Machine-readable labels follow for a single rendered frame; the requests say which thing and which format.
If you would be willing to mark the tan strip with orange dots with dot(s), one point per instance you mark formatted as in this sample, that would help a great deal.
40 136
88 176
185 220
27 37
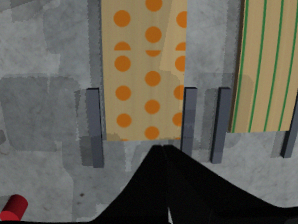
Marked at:
143 49

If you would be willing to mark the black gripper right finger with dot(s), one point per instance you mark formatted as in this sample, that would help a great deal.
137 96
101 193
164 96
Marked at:
197 195

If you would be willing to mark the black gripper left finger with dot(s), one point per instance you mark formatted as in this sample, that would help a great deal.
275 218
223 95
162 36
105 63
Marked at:
144 199

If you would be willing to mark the dark red cylinder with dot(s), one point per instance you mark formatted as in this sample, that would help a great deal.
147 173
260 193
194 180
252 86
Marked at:
14 209

